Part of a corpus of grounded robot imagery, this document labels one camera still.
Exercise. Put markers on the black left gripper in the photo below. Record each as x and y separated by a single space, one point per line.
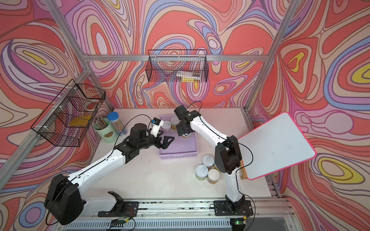
159 145

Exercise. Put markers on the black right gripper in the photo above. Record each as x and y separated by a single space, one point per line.
180 131

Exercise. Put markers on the pink label can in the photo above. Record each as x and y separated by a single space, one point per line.
167 126

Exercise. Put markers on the purple perforated plastic basket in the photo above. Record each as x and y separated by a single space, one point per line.
180 147

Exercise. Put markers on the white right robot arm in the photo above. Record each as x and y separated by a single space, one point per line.
227 154

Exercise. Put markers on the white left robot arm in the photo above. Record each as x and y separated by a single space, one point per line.
65 198

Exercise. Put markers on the orange label can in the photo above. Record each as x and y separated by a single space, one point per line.
186 135

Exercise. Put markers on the silver pull tab can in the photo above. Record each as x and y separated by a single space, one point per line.
208 161

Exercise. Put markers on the green label can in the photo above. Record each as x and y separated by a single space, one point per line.
201 172

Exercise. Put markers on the green pencil cup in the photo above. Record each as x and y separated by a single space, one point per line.
105 129

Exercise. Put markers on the blue lid pencil jar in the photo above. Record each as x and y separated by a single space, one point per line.
116 122

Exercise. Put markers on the beige lid can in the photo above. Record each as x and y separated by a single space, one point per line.
213 176

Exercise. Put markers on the wooden whiteboard stand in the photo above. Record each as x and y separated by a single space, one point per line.
242 171

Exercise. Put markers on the whiteboard with pink rim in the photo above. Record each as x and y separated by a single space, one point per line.
274 146

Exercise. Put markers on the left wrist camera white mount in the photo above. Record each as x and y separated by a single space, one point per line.
156 125

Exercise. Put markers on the markers in wire basket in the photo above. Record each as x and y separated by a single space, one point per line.
185 76

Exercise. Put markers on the black wire basket back wall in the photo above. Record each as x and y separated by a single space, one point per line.
163 64

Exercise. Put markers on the black wire basket wall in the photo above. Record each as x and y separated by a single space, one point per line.
163 64
74 99

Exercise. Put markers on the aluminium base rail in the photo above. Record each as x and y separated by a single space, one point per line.
205 214

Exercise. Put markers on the yellow item in wire basket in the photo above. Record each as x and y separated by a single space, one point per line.
80 121

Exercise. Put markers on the black wire basket left wall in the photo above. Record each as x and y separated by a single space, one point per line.
74 99

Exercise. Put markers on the aluminium frame post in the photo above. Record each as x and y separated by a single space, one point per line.
287 18

